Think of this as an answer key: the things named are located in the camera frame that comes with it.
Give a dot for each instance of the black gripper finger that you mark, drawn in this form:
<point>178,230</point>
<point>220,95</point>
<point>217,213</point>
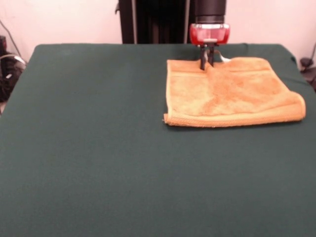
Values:
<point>211,55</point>
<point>203,58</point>

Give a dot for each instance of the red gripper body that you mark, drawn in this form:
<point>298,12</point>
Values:
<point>209,34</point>

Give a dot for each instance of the dark green table cloth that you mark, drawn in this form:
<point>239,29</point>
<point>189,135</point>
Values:
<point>74,148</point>

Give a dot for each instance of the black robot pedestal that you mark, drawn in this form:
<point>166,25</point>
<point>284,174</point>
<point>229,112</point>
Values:
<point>155,22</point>

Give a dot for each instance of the tan terry towel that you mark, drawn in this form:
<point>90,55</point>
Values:
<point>234,98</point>

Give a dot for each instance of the grey office chair base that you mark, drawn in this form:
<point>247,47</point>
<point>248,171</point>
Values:
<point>307,61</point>

